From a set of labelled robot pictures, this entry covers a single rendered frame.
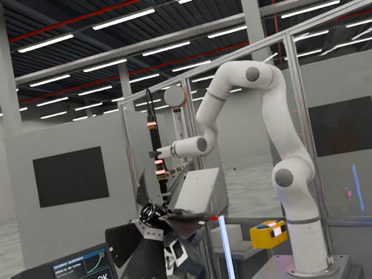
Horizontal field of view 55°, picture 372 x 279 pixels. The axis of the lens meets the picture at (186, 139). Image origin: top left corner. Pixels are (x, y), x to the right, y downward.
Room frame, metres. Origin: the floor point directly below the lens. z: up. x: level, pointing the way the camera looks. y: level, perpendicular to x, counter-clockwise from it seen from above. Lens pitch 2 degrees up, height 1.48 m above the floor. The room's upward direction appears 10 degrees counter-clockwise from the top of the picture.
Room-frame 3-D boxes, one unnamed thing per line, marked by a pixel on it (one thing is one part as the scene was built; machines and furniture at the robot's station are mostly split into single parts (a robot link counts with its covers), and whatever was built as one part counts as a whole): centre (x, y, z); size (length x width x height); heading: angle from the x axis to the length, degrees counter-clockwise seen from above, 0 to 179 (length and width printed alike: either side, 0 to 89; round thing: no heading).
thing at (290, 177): (1.34, -0.36, 1.27); 0.19 x 0.12 x 0.24; 146
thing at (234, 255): (2.26, -0.16, 0.85); 0.36 x 0.24 x 0.03; 44
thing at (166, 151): (1.72, 0.08, 1.50); 0.11 x 0.10 x 0.07; 44
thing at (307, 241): (1.37, -0.38, 1.06); 0.19 x 0.19 x 0.18
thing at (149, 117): (1.80, 0.15, 1.50); 0.04 x 0.04 x 0.46
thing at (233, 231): (2.34, -0.13, 0.92); 0.17 x 0.16 x 0.11; 134
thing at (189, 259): (1.78, 0.10, 0.98); 0.20 x 0.16 x 0.20; 134
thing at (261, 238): (1.74, -0.31, 1.02); 0.16 x 0.10 x 0.11; 134
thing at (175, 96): (2.50, 0.02, 1.88); 0.17 x 0.15 x 0.16; 44
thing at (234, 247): (2.15, -0.19, 0.87); 0.15 x 0.09 x 0.02; 47
